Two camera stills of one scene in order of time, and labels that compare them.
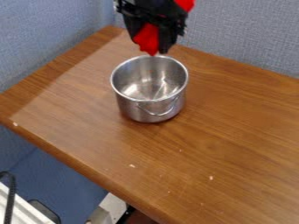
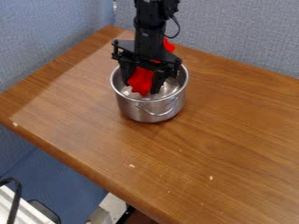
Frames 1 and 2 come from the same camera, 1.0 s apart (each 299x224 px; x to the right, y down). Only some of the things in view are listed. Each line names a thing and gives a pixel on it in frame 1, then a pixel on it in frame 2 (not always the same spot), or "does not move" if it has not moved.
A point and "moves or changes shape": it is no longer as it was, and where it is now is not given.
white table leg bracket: (109, 211) does not move
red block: (147, 36) moves or changes shape
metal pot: (149, 83) does not move
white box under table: (27, 212) does not move
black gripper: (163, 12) -> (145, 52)
